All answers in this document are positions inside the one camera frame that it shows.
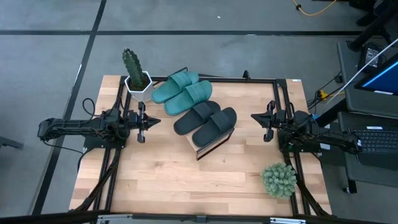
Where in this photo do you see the grey floor stand leg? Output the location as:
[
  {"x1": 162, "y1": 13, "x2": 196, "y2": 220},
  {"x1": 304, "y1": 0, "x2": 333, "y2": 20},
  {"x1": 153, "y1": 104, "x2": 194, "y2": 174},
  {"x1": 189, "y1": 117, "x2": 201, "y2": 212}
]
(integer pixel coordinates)
[{"x1": 0, "y1": 136, "x2": 24, "y2": 150}]

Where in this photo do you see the black power adapter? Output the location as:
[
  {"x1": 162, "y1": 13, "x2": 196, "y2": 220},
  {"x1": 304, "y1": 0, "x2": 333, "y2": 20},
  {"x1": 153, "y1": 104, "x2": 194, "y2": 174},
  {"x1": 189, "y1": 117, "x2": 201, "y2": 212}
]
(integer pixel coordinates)
[{"x1": 357, "y1": 43, "x2": 386, "y2": 71}]

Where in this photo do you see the silver metal bracket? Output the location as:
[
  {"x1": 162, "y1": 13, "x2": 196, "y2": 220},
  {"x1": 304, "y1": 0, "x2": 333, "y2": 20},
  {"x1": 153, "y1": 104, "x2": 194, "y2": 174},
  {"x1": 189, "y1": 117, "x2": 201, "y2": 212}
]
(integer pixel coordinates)
[
  {"x1": 269, "y1": 217, "x2": 307, "y2": 224},
  {"x1": 96, "y1": 213, "x2": 133, "y2": 224}
]

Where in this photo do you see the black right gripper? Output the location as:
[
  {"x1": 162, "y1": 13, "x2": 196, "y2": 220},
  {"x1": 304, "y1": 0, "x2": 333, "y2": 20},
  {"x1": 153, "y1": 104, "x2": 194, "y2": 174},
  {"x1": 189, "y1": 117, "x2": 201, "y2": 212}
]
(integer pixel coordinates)
[{"x1": 250, "y1": 100, "x2": 289, "y2": 143}]

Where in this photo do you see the green rubber slide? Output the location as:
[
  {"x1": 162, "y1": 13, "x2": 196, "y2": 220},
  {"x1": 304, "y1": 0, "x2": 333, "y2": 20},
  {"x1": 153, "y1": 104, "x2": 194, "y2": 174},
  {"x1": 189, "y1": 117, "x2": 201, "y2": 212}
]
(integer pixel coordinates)
[
  {"x1": 164, "y1": 80, "x2": 213, "y2": 117},
  {"x1": 150, "y1": 70, "x2": 200, "y2": 105}
]

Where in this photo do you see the black power cable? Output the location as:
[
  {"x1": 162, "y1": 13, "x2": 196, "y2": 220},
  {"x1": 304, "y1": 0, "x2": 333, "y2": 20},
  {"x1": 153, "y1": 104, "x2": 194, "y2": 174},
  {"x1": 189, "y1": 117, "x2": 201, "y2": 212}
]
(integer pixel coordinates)
[{"x1": 306, "y1": 71, "x2": 343, "y2": 114}]

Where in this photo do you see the black laptop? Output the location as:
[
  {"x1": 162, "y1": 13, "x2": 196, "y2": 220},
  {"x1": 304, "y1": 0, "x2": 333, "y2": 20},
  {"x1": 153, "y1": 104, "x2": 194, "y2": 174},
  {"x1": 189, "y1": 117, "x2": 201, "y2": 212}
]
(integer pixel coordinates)
[{"x1": 348, "y1": 126, "x2": 398, "y2": 170}]

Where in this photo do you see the grey desk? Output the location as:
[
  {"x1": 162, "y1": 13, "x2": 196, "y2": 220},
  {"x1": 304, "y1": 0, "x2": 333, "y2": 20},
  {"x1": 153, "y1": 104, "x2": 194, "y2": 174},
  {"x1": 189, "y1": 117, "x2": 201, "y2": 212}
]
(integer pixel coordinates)
[{"x1": 337, "y1": 40, "x2": 398, "y2": 194}]

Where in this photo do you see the yellow cable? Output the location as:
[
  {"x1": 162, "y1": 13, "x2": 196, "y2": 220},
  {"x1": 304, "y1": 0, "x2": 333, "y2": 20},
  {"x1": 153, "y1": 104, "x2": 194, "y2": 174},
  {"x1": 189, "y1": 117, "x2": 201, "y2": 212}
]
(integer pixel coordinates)
[{"x1": 292, "y1": 0, "x2": 338, "y2": 17}]

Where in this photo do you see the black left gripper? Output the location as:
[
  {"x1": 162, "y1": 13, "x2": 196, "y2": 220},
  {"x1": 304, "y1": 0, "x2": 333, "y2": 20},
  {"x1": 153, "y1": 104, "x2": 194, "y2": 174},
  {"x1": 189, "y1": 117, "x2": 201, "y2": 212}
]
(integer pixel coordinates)
[{"x1": 126, "y1": 101, "x2": 162, "y2": 144}]

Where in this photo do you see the black rubber slide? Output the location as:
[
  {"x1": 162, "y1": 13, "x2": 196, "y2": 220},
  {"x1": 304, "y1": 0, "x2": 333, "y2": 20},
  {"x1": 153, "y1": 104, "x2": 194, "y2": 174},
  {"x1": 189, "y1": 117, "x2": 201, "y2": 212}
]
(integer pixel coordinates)
[
  {"x1": 192, "y1": 106, "x2": 238, "y2": 148},
  {"x1": 173, "y1": 100, "x2": 221, "y2": 136}
]

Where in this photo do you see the white cable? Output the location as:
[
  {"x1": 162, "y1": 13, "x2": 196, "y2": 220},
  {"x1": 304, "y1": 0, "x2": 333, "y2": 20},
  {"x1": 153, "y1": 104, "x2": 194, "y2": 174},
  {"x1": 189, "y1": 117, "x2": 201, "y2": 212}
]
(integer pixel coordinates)
[{"x1": 323, "y1": 37, "x2": 398, "y2": 108}]

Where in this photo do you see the wooden shelf with black frame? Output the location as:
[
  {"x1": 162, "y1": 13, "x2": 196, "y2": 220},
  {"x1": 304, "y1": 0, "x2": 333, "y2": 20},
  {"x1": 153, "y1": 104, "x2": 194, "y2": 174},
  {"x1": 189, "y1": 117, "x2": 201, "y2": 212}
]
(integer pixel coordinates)
[{"x1": 167, "y1": 66, "x2": 236, "y2": 161}]

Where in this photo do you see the black chair base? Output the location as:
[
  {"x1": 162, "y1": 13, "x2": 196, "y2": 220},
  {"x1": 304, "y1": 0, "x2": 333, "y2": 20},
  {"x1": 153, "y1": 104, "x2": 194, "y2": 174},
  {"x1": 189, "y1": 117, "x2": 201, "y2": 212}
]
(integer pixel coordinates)
[{"x1": 346, "y1": 0, "x2": 398, "y2": 52}]

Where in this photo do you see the round green succulent plant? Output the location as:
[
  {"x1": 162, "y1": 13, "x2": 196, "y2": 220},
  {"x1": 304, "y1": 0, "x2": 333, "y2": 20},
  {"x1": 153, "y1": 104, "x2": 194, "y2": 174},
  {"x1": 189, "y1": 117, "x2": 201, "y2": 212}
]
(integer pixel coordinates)
[{"x1": 260, "y1": 162, "x2": 298, "y2": 200}]

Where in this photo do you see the tall green cactus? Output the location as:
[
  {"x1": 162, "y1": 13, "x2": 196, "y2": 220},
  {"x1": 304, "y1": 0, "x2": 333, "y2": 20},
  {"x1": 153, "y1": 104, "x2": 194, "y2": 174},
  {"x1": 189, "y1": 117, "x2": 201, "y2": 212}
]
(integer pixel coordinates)
[{"x1": 121, "y1": 48, "x2": 147, "y2": 90}]

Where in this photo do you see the white hexagonal plant pot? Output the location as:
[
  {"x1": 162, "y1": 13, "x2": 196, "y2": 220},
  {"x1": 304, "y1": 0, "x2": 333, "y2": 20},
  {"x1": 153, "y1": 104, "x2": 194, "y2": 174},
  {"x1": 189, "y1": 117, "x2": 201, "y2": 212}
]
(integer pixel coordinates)
[{"x1": 124, "y1": 70, "x2": 155, "y2": 103}]

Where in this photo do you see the monitor with blue screen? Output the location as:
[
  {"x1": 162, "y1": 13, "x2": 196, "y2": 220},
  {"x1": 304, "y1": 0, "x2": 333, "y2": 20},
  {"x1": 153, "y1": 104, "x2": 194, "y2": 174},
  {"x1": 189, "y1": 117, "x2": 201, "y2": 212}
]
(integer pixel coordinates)
[{"x1": 354, "y1": 52, "x2": 398, "y2": 96}]

